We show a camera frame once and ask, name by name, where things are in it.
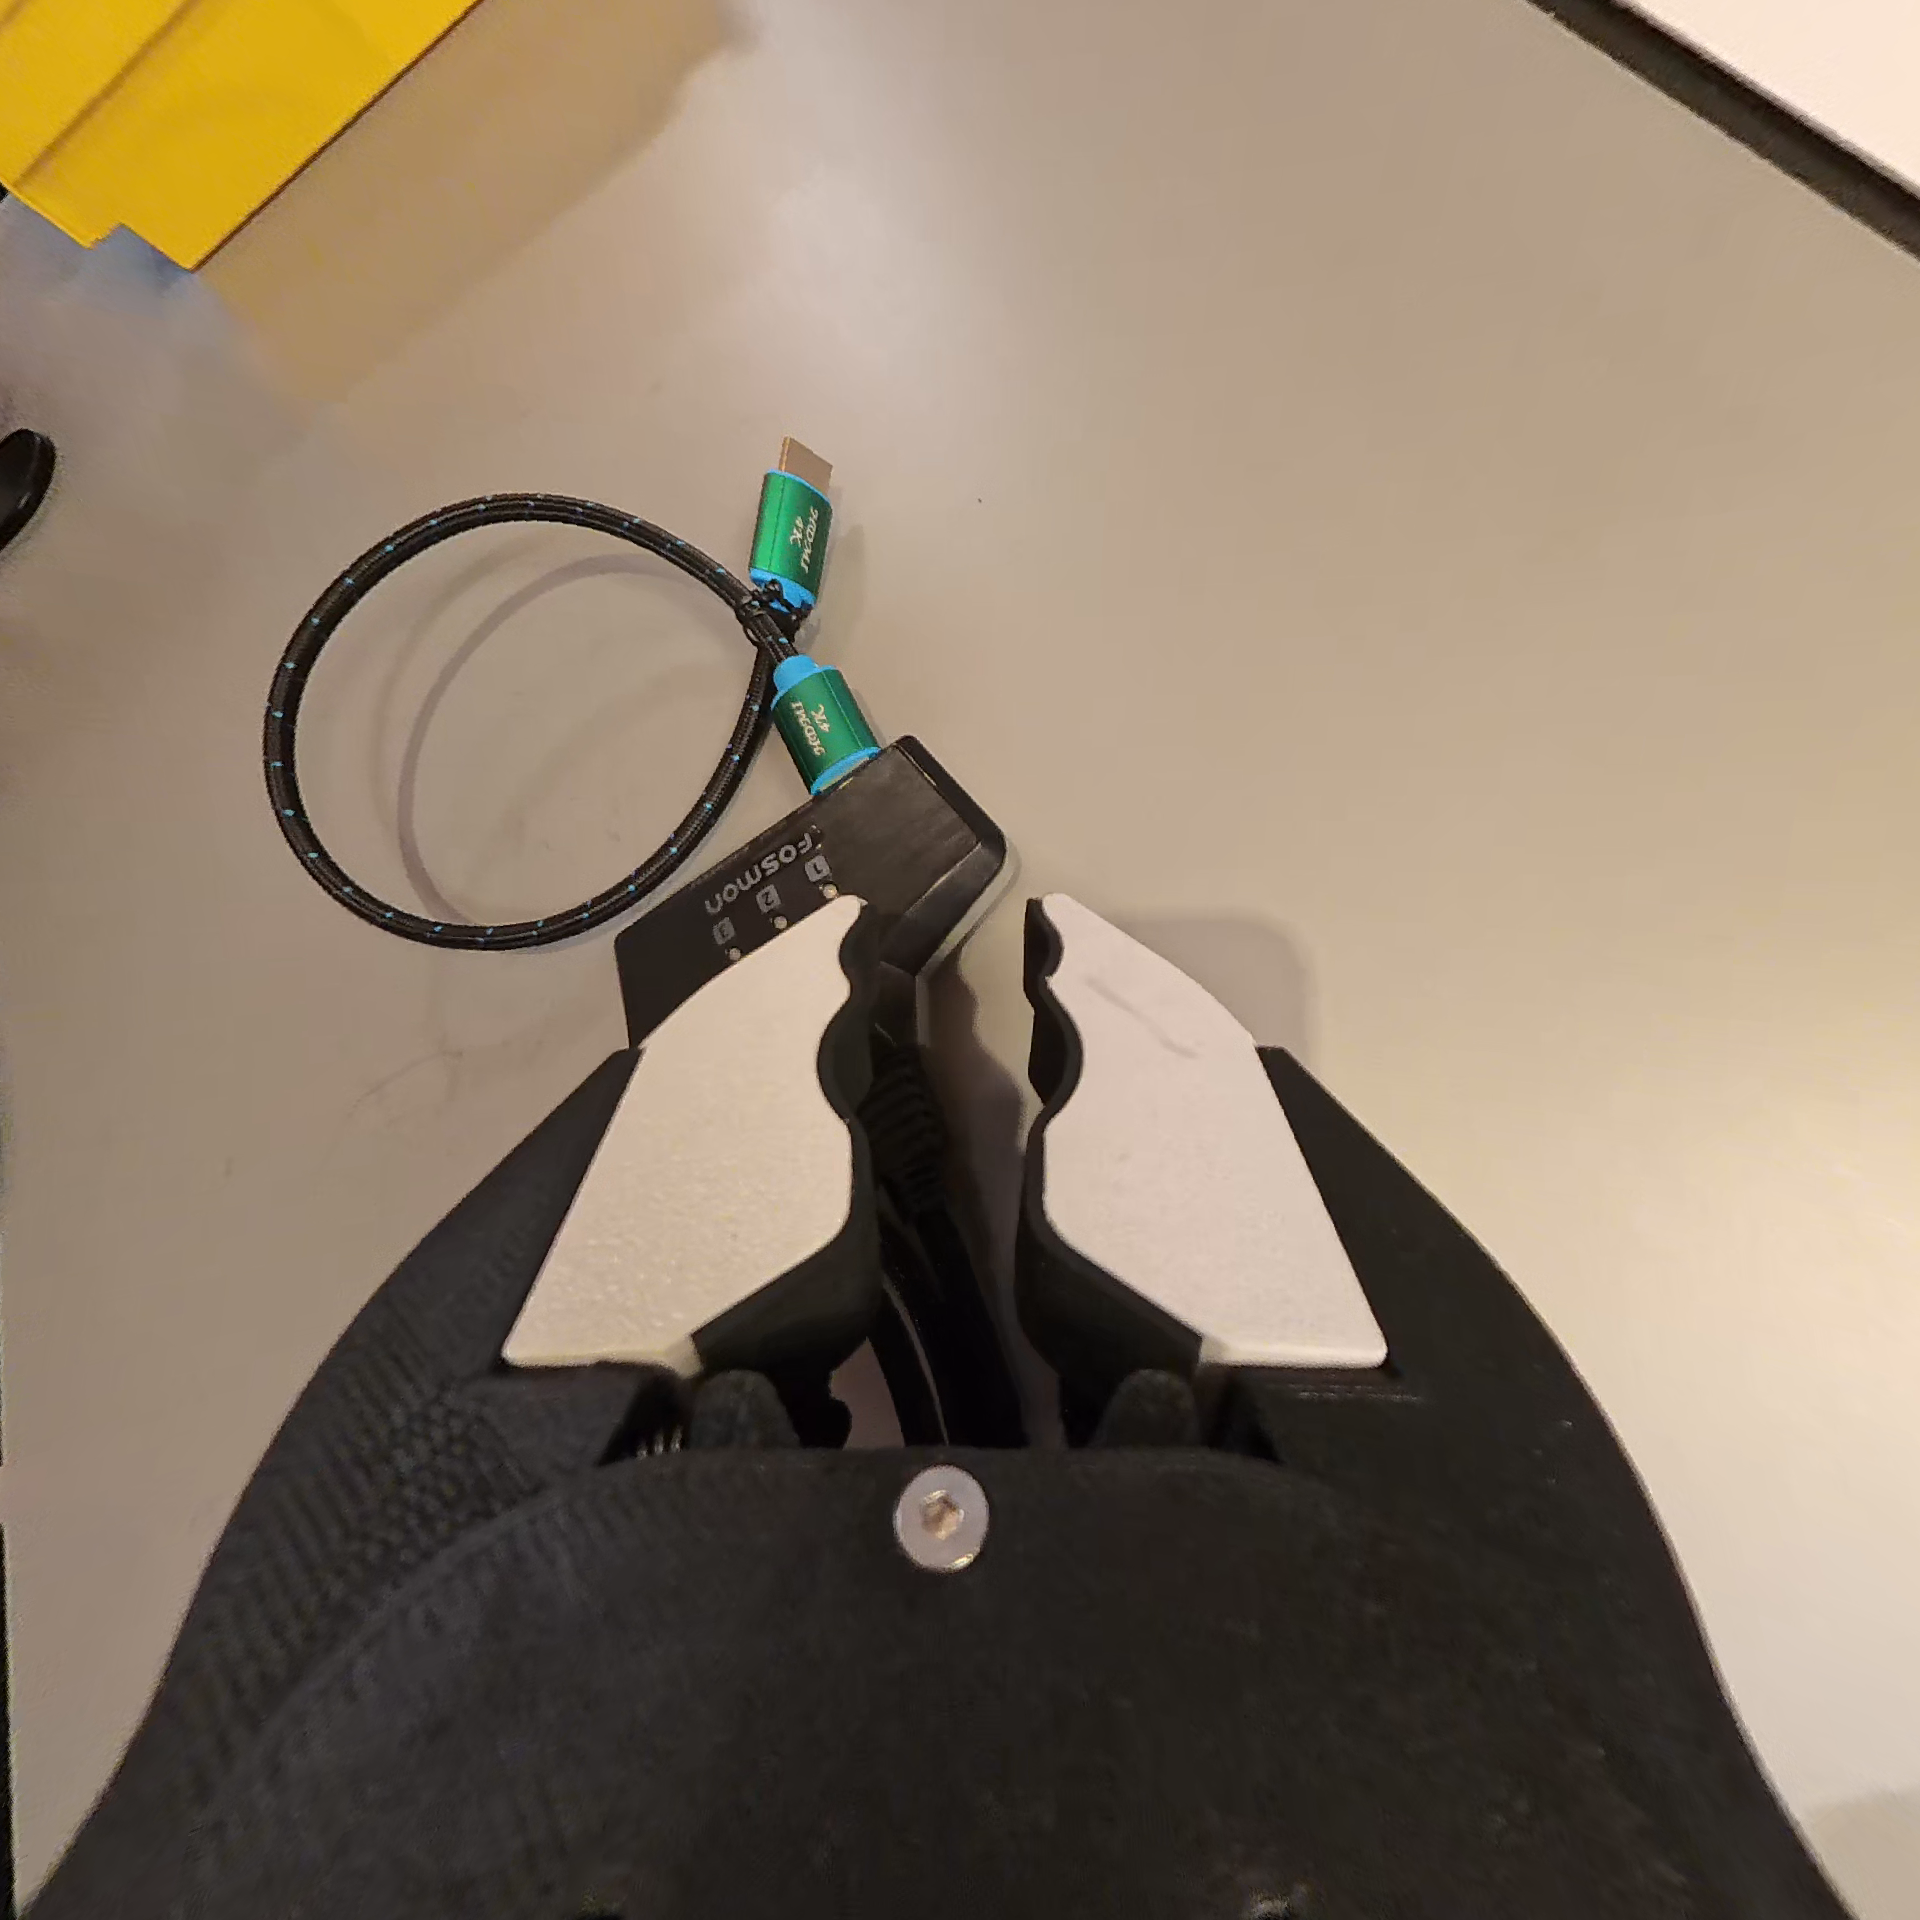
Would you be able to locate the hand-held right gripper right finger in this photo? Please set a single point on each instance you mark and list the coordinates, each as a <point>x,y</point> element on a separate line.
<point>1184,1185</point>

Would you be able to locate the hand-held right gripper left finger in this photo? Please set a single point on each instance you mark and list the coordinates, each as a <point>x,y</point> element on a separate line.
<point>706,1172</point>

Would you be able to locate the black switch box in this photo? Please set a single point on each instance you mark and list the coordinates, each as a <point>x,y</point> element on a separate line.
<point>901,841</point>

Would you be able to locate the black round object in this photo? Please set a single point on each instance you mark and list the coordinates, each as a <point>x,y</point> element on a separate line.
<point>23,489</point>

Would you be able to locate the yellow plastic bin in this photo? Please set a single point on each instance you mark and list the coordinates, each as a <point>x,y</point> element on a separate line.
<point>181,106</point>

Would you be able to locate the white stand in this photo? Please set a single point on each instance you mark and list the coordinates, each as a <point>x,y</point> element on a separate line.
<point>1845,44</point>

